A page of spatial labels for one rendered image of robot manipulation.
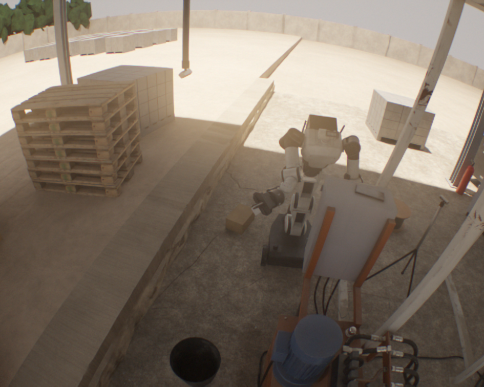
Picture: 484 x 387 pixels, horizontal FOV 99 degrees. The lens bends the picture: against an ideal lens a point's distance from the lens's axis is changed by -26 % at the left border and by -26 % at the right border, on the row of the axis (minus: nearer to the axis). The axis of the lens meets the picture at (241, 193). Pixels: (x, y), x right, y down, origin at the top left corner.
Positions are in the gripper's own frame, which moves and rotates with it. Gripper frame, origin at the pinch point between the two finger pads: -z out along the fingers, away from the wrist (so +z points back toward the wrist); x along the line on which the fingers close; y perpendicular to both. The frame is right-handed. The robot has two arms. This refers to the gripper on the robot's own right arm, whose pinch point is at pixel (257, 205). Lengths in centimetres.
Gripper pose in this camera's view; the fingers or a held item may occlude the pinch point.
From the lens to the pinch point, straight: 131.5
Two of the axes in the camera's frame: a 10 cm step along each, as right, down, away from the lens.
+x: -5.1, -8.4, 1.9
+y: 5.8, -5.0, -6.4
